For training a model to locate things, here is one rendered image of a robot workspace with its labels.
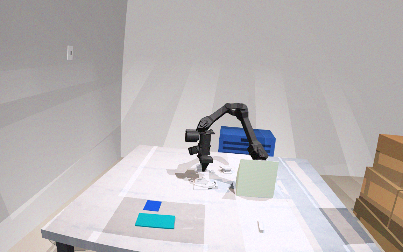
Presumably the blue rectangular plate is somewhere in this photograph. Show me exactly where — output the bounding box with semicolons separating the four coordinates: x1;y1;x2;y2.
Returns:
143;200;161;211

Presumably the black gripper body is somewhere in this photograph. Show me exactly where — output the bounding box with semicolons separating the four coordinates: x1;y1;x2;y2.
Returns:
198;142;213;163

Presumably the white flat bar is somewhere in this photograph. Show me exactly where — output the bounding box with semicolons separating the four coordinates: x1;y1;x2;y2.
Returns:
258;219;264;233

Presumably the teal rectangular plate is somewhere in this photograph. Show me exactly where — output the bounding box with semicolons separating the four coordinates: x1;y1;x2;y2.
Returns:
135;213;175;229

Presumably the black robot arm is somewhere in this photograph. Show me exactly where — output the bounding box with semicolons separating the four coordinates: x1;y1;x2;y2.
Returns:
185;103;269;161

